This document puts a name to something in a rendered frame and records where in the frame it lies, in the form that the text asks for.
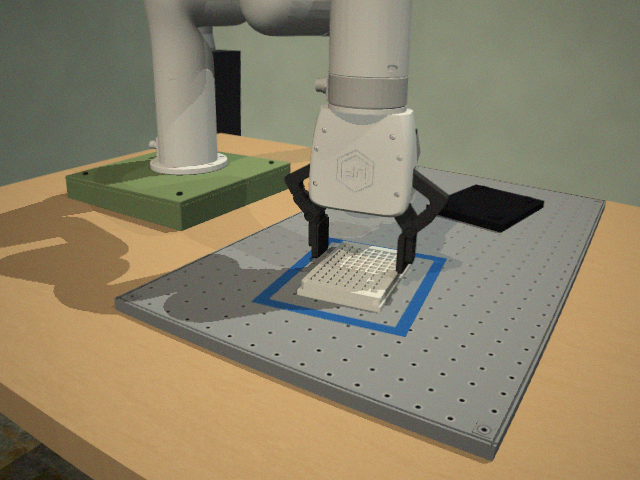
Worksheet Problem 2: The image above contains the blue tape outline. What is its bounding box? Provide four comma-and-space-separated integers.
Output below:
251, 250, 447, 337

